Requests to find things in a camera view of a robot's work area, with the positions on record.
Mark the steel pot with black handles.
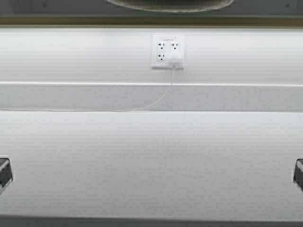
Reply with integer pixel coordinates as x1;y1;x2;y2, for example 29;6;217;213
108;0;234;13

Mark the upper cabinet shelf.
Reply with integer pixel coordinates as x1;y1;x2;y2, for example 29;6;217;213
0;0;303;28

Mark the white power plug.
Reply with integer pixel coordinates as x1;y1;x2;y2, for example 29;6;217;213
168;54;183;69

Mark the white wall outlet plate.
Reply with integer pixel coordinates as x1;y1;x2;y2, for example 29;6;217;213
151;34;185;69

